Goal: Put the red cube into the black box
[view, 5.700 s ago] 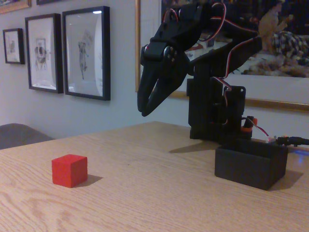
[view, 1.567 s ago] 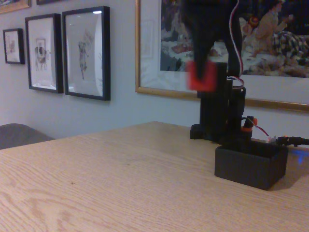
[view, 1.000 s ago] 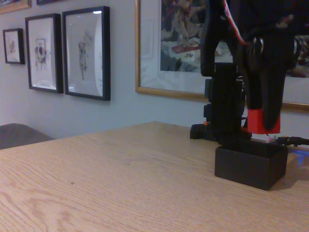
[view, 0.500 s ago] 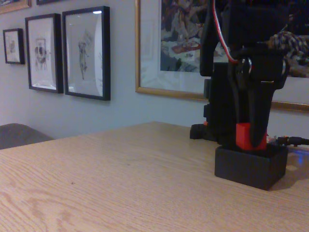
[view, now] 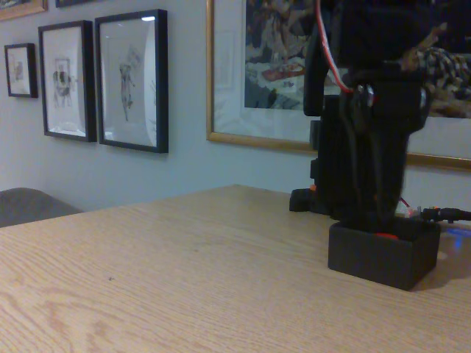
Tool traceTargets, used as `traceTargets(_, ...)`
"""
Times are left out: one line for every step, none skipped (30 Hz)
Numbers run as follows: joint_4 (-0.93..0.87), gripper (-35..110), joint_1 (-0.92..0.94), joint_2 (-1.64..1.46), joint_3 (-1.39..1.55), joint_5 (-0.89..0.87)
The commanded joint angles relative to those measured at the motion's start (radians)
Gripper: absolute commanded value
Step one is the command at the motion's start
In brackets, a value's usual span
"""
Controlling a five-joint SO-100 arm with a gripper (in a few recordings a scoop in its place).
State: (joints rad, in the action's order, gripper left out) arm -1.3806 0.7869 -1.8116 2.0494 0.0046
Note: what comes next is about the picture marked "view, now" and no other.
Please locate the red cube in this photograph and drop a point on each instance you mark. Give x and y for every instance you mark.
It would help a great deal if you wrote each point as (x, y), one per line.
(386, 236)

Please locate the medium black picture frame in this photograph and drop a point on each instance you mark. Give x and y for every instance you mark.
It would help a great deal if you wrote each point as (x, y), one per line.
(88, 81)

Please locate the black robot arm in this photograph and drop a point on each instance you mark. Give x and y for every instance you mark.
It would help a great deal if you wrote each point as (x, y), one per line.
(327, 165)

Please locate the black box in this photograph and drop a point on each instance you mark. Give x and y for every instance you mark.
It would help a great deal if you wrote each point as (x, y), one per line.
(368, 257)

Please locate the small gold picture frame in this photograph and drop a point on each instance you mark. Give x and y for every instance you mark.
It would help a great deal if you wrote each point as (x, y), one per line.
(22, 13)

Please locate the dark picture frame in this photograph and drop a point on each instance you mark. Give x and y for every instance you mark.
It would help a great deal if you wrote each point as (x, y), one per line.
(70, 3)

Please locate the large black picture frame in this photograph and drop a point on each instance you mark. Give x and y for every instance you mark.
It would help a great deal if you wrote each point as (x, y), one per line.
(162, 81)

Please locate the small controller board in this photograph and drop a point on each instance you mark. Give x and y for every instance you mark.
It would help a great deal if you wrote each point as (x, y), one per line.
(410, 212)

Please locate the grey upholstered chair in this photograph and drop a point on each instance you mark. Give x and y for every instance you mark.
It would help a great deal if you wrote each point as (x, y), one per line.
(29, 207)

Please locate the large gold framed painting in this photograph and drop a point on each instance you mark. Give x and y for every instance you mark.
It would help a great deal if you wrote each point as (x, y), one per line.
(272, 73)

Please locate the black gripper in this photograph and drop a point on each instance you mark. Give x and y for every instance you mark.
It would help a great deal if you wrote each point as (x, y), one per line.
(362, 147)

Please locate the small black picture frame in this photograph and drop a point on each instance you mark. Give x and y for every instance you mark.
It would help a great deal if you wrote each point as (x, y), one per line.
(33, 70)

